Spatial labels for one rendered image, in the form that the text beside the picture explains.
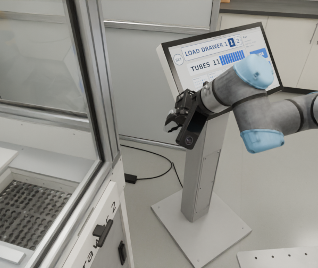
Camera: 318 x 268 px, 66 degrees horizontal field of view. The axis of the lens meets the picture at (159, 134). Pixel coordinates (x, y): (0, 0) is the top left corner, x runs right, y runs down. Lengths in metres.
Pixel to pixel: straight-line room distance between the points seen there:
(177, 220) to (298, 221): 0.81
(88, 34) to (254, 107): 0.35
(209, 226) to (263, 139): 1.25
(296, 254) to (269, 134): 0.47
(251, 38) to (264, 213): 1.21
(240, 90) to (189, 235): 1.26
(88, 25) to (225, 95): 0.31
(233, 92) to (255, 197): 1.51
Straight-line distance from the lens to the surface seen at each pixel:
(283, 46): 3.12
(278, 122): 0.53
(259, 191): 2.03
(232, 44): 1.08
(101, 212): 0.70
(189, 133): 0.62
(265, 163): 2.26
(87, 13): 0.54
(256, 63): 0.53
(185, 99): 0.66
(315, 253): 0.92
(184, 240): 1.65
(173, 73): 0.88
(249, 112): 0.52
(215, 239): 1.68
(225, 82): 0.55
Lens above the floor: 1.48
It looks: 39 degrees down
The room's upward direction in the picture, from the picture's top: straight up
